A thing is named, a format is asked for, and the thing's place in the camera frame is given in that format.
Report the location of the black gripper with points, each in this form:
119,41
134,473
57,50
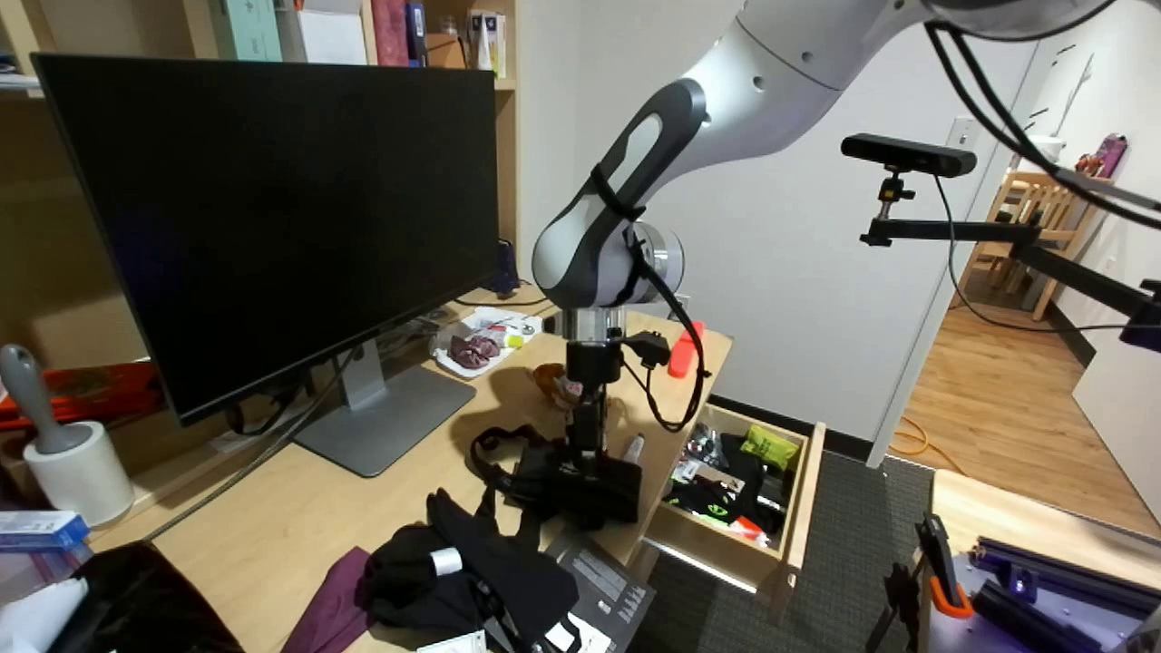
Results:
591,401

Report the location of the black RooSport purse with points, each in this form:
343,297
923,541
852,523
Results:
592,496

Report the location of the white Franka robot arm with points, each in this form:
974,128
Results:
775,60

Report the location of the wooden drawer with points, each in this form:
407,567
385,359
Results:
712,546

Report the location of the white Aquaphor tube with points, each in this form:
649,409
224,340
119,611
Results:
637,450

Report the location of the orange white plush toy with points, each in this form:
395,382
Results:
553,386

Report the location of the black white packet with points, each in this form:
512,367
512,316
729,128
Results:
709,483

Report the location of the black box white print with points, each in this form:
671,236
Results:
603,593

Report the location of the black glove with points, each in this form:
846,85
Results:
519,584

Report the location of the green pouch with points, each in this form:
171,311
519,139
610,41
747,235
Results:
770,444

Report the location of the small black device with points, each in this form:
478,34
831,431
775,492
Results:
506,271

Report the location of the black rolled cloth white label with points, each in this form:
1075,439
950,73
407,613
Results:
403,583

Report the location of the dark grey cabinet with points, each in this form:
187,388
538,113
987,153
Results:
846,546

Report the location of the purple cloth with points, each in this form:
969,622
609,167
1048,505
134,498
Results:
333,602

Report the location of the black computer monitor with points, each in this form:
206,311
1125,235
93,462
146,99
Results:
267,220

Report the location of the black garment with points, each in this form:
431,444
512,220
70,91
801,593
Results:
146,602

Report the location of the blue book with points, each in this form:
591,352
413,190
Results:
420,32

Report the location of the red book on shelf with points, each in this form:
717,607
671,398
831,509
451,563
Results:
391,32

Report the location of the purple case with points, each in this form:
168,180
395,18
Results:
1064,593

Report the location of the wooden chair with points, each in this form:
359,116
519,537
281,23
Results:
1038,241

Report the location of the grey white box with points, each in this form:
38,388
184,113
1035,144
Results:
333,32

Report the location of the red box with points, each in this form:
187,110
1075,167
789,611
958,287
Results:
87,398

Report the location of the white lint roller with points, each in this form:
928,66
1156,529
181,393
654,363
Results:
79,467

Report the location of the white cabinet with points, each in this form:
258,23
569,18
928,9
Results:
1125,413

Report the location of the teal book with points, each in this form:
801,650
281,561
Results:
253,26

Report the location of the clear container blue lid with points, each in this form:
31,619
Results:
38,546

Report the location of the black stereo camera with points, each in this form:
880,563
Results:
908,153

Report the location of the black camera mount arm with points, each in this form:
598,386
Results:
1027,241

